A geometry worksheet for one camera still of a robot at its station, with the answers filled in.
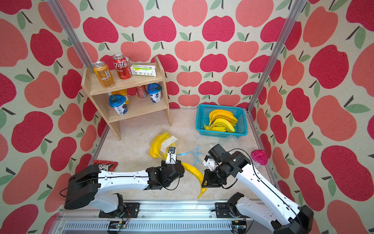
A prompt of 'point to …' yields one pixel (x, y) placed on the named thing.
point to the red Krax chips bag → (103, 165)
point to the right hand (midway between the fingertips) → (204, 188)
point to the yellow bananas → (222, 126)
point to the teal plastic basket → (202, 118)
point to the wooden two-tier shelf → (136, 108)
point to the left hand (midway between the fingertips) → (178, 161)
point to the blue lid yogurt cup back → (154, 91)
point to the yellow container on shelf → (123, 92)
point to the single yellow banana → (194, 170)
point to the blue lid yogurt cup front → (118, 102)
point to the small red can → (142, 91)
